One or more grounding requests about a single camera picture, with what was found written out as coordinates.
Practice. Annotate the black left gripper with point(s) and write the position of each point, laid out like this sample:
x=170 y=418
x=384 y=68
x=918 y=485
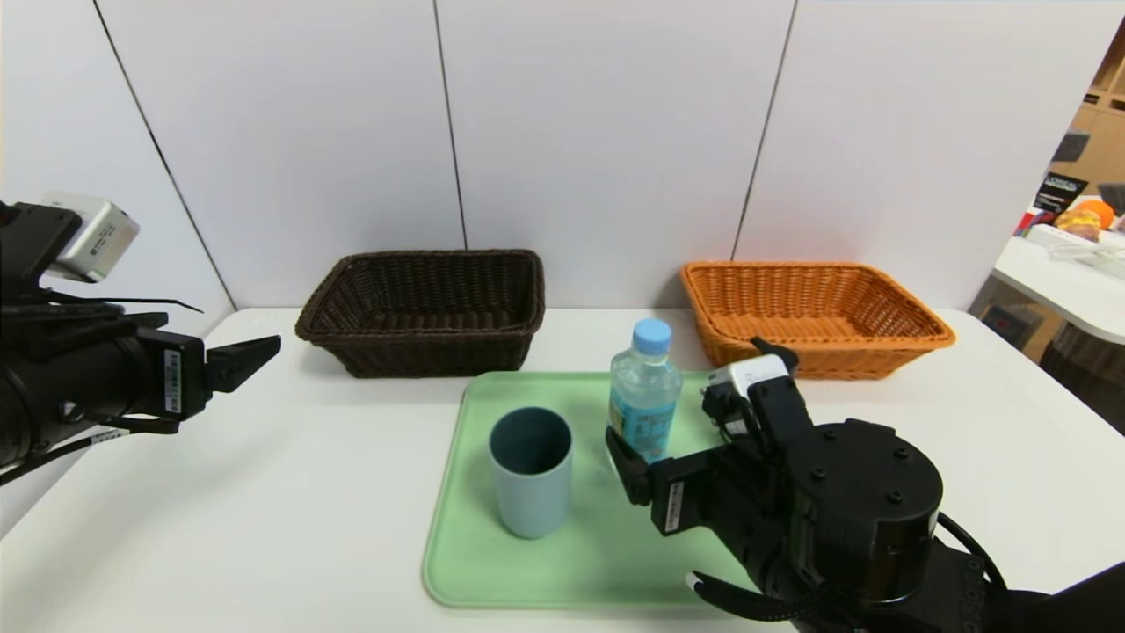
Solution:
x=178 y=380

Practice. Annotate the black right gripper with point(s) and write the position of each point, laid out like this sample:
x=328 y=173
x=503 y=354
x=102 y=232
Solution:
x=674 y=503

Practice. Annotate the clear water bottle blue cap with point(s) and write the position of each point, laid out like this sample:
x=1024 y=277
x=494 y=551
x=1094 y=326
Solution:
x=646 y=396

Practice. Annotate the black and silver right robot arm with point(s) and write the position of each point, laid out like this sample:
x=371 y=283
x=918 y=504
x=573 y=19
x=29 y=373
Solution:
x=861 y=492

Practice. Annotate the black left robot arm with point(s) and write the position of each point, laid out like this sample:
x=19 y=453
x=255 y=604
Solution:
x=61 y=396

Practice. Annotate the dark brown wicker basket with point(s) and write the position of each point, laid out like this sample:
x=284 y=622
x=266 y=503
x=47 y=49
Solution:
x=422 y=352

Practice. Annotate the orange wicker basket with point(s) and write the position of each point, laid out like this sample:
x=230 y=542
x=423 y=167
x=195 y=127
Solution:
x=817 y=308

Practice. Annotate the yellow-brown food item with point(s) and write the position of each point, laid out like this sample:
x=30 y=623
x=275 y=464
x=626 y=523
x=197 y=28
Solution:
x=1079 y=227

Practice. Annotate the light green plastic tray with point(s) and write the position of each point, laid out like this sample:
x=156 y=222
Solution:
x=606 y=554

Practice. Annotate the blue-grey plastic cup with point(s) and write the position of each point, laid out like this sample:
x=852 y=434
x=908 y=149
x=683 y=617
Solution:
x=532 y=501

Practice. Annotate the white background table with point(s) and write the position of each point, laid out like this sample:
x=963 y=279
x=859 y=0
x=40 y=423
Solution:
x=1063 y=290

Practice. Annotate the black printed sign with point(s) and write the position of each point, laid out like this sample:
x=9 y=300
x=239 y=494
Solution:
x=1061 y=192

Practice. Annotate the orange round object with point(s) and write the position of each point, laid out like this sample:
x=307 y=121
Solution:
x=1097 y=214

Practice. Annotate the grey box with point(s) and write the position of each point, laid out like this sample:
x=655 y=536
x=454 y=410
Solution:
x=1070 y=146

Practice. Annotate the wooden shelf unit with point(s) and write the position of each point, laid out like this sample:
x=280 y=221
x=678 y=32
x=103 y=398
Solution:
x=1106 y=132

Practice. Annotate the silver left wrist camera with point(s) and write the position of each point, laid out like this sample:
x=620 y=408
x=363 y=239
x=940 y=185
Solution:
x=97 y=237

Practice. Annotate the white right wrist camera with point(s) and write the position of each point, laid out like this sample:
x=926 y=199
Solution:
x=747 y=374

